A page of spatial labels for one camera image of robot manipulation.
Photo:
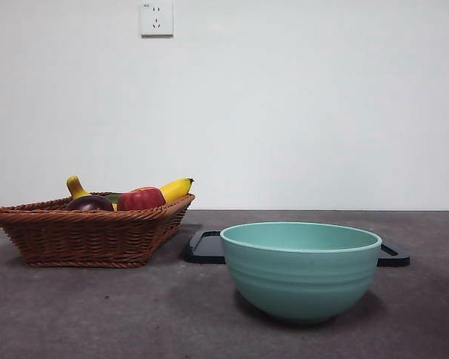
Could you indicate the yellow banana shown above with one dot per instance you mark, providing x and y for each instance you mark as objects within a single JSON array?
[{"x": 176, "y": 188}]

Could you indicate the white wall socket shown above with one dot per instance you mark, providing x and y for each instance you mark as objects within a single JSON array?
[{"x": 156, "y": 18}]

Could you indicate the dark purple plum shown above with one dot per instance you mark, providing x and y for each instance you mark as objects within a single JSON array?
[{"x": 90, "y": 203}]

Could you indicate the green fruit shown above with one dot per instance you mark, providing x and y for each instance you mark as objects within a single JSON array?
[{"x": 112, "y": 197}]

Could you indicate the red apple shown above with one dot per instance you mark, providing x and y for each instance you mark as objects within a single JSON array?
[{"x": 140, "y": 198}]

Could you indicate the teal bowl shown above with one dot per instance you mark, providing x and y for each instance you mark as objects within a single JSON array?
[{"x": 303, "y": 284}]

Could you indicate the black tray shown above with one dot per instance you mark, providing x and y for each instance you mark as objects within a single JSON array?
[{"x": 204, "y": 250}]

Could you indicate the brown wicker basket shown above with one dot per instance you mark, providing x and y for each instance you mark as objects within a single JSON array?
[{"x": 86, "y": 239}]

